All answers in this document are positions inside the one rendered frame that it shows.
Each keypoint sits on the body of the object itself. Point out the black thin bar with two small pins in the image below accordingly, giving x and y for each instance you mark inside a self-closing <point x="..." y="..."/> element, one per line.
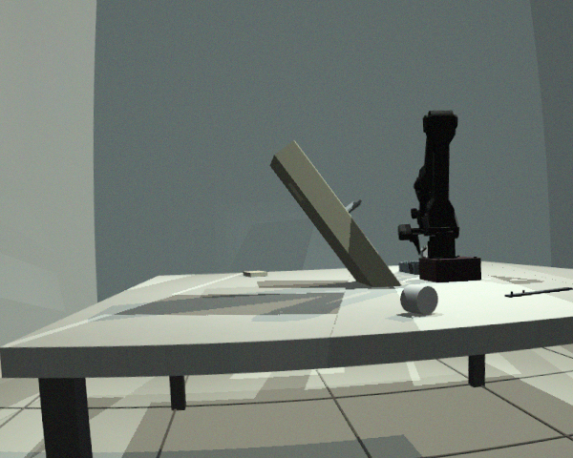
<point x="537" y="292"/>

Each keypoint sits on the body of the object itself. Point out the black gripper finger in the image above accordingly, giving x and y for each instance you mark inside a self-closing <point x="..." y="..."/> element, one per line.
<point x="417" y="244"/>

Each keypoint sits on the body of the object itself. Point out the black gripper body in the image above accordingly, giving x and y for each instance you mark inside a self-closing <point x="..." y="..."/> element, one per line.
<point x="406" y="232"/>

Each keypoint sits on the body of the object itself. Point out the grey cylinder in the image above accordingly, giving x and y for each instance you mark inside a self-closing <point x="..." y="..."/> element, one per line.
<point x="419" y="299"/>

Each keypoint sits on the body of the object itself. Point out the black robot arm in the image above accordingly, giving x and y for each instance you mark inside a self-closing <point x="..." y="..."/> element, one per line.
<point x="432" y="185"/>

